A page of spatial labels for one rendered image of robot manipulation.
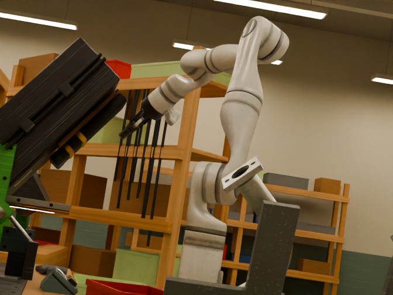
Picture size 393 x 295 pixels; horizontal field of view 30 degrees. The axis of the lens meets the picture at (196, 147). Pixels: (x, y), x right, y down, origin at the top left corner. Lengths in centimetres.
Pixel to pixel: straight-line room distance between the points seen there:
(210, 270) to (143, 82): 343
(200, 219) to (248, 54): 43
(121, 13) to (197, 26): 118
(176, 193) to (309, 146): 700
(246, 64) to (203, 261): 49
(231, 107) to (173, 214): 291
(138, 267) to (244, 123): 319
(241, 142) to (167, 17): 987
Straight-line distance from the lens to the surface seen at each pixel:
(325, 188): 1090
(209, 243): 160
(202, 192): 162
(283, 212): 89
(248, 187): 90
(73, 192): 538
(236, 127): 167
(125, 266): 488
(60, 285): 192
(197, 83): 211
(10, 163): 209
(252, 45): 180
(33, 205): 218
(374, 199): 1167
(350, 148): 1161
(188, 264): 161
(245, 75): 175
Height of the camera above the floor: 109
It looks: 7 degrees up
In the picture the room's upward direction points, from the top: 9 degrees clockwise
